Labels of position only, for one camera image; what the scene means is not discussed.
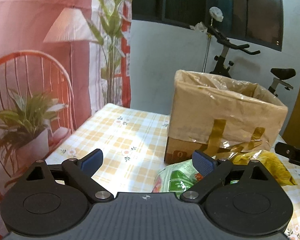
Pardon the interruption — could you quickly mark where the yellow snack bag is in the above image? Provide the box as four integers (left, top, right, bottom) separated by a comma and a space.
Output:
230, 150, 297, 186

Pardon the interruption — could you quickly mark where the green snack bag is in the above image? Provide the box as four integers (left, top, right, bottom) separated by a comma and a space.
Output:
152, 159, 203, 198

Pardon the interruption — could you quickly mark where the cardboard box with plastic liner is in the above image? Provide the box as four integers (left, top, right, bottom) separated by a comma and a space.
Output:
164, 70, 288, 164

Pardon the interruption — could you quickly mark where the checkered yellow tablecloth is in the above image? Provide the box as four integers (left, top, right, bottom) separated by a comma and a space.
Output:
45, 102, 300, 240

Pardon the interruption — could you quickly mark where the black exercise bike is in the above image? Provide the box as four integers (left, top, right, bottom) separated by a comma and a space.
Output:
206, 23, 297, 98

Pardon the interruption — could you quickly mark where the printed pink backdrop curtain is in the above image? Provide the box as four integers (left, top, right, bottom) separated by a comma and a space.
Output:
0, 0, 132, 239

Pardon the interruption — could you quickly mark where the white crumpled bag on pole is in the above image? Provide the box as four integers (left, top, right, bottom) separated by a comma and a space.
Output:
209, 7, 224, 22

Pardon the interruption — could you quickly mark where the dark window with frame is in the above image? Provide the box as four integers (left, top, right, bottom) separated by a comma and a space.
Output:
132, 0, 283, 51

